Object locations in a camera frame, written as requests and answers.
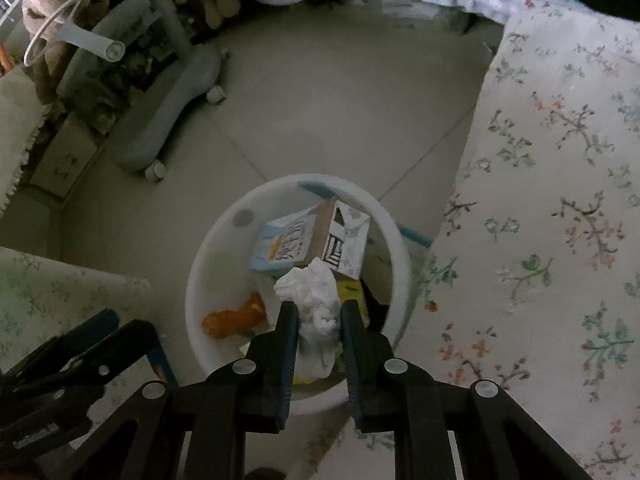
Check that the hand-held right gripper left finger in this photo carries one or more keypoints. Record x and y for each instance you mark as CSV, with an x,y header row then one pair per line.
x,y
287,360

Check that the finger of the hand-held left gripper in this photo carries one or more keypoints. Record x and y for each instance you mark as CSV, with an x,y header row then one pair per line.
x,y
120,345
85,330

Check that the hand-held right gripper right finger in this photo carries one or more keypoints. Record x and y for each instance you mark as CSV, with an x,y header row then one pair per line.
x,y
348,360

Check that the white tissue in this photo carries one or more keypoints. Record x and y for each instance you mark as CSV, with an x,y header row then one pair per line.
x,y
312,290

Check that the white plastic bin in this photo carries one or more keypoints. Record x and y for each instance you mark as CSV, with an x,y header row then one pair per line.
x,y
225,270

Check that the floral cloth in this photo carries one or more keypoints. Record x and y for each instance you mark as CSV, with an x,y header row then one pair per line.
x,y
60,290

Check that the orange wrapper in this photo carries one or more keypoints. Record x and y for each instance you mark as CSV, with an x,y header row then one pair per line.
x,y
232,320

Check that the light blue carton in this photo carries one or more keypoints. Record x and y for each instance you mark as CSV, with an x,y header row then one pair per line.
x,y
280,247

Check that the white black printed box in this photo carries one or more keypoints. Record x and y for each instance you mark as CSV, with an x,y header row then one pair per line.
x,y
340,240

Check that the beige storage box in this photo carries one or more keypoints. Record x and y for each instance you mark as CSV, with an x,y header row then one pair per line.
x,y
65,160

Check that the beige fringed cloth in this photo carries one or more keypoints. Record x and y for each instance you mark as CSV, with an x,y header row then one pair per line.
x,y
17,125

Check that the grey wheeled stand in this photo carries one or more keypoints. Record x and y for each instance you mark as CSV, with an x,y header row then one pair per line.
x,y
165,70

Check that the floral bed sheet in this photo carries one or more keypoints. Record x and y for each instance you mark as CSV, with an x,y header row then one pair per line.
x,y
550,160

